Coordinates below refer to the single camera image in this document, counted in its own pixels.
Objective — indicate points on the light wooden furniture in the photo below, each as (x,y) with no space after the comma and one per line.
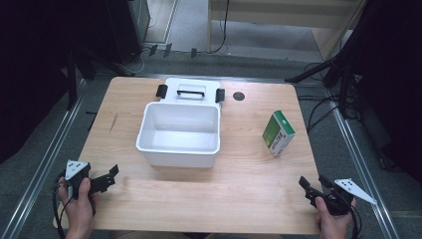
(282,13)

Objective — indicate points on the metal floor rail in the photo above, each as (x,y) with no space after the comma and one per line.
(40,169)
(361,169)

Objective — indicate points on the black tripod stand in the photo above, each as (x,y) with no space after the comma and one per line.
(326,71)

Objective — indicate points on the white lidded storage box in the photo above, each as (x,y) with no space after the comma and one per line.
(180,127)

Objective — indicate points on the person's left hand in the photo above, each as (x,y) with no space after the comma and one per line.
(79,212)

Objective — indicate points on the black cabinet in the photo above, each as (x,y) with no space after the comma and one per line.
(127,30)

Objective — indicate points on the person's right hand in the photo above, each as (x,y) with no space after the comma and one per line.
(331,224)

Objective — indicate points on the small black floor bracket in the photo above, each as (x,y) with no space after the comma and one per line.
(168,49)
(153,49)
(193,52)

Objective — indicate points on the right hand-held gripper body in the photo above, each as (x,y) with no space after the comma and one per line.
(340,200)

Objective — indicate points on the green and white carton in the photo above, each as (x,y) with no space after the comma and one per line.
(277,132)

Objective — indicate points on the black round table grommet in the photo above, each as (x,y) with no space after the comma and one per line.
(239,96)

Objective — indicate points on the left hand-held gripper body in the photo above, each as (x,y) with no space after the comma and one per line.
(79,174)

